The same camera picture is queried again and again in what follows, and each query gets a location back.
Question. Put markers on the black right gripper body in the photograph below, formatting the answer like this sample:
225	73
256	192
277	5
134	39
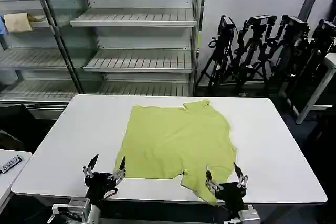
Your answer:
231	195

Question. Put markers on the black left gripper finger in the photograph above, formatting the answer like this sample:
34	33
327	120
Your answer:
92	163
121	167

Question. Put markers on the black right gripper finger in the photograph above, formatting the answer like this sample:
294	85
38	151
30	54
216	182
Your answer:
210	180
239	175

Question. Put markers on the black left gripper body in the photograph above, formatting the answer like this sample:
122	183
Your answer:
98	184

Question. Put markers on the yellow-green shirt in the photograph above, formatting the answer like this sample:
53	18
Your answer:
178	140

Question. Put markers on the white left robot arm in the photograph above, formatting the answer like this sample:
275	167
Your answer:
77	209

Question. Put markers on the black and white label tag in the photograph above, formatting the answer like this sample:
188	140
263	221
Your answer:
10	163

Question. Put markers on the black chair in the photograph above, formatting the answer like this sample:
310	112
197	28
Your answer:
18	127

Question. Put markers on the small white table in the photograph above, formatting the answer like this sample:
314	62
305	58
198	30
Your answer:
10	182

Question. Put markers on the metal rack with glass panels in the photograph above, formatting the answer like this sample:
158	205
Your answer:
39	58

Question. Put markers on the white side table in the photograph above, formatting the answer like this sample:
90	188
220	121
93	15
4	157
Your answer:
319	87

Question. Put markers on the grey empty shelf unit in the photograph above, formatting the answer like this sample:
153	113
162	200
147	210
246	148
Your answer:
141	37

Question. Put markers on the tan crumpled cloth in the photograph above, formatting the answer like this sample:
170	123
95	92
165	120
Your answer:
36	17

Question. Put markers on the beige folded cloth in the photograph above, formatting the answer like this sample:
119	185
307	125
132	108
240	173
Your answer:
18	22

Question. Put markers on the blue cloth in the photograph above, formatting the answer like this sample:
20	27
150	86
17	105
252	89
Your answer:
3	26

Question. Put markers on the black camera tripod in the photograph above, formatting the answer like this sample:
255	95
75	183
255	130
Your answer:
256	48
323	40
291	48
223	48

